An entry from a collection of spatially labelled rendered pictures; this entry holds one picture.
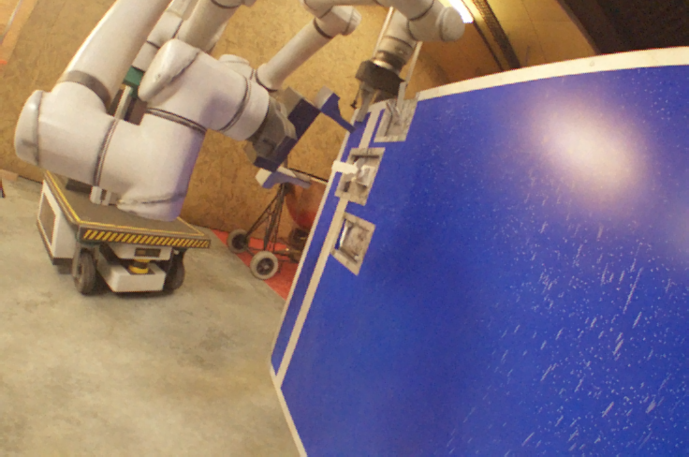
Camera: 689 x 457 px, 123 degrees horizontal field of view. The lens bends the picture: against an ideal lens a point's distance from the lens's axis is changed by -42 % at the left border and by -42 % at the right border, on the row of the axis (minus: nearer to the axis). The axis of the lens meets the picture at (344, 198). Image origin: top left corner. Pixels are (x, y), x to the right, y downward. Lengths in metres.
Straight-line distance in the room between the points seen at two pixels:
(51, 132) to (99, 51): 0.13
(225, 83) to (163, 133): 0.10
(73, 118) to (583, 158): 0.54
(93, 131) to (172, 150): 0.10
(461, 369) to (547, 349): 0.11
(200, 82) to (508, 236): 0.40
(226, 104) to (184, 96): 0.06
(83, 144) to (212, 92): 0.17
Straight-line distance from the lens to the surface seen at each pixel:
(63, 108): 0.41
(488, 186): 0.42
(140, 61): 1.30
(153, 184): 0.39
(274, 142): 0.42
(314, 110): 0.50
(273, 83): 1.55
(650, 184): 0.33
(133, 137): 0.39
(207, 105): 0.40
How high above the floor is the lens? 0.71
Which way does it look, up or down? level
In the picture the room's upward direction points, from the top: 20 degrees clockwise
